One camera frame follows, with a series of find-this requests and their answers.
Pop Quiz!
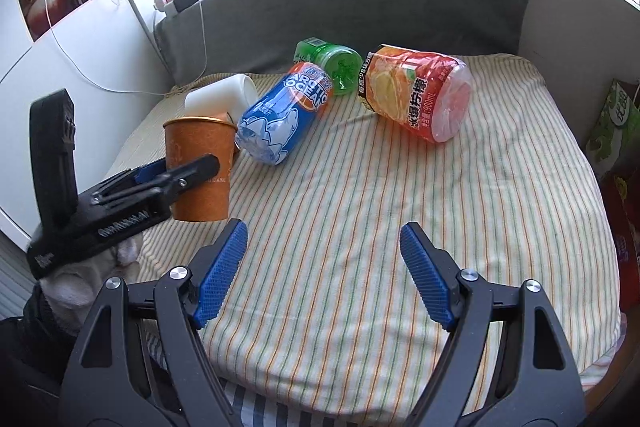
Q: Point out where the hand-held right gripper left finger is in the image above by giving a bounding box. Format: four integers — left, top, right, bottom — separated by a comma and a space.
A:
59, 218, 249, 427

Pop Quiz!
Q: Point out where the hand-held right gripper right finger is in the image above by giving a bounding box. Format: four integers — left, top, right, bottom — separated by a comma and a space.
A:
399, 221, 587, 427

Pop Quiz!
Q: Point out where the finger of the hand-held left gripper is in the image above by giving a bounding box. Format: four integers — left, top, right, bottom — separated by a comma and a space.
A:
131, 158, 169, 186
165, 154, 221, 208

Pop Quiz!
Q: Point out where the orange paper cup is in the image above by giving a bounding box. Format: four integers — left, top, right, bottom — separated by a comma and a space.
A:
162, 115, 240, 223

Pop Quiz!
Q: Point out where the person's left forearm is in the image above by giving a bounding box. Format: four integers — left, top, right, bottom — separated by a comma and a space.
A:
0, 282, 81, 427

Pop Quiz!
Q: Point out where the white cup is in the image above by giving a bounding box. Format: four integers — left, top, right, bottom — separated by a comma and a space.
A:
184, 73, 259, 118

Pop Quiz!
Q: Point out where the person's left hand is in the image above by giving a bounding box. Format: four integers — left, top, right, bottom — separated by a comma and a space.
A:
41, 232, 147, 334

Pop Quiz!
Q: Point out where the blue label plastic bottle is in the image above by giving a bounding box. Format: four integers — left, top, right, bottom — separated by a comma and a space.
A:
235, 61, 333, 166

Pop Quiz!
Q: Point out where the blue white striped cloth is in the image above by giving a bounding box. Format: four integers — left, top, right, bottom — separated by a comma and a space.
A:
219, 381, 321, 427

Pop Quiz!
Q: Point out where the green plastic bottle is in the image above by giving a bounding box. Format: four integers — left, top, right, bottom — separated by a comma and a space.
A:
292, 38, 364, 96

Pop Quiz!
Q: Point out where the orange label plastic bottle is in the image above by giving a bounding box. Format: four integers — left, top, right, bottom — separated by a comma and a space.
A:
360, 44, 475, 144

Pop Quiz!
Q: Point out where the red carton box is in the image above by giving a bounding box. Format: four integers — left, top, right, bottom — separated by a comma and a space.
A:
599, 167, 640, 314

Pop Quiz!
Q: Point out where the green carton box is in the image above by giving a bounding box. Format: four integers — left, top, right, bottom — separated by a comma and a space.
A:
584, 79, 640, 182

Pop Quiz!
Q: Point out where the white cable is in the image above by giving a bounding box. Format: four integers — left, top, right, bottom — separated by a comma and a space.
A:
35, 0, 209, 94

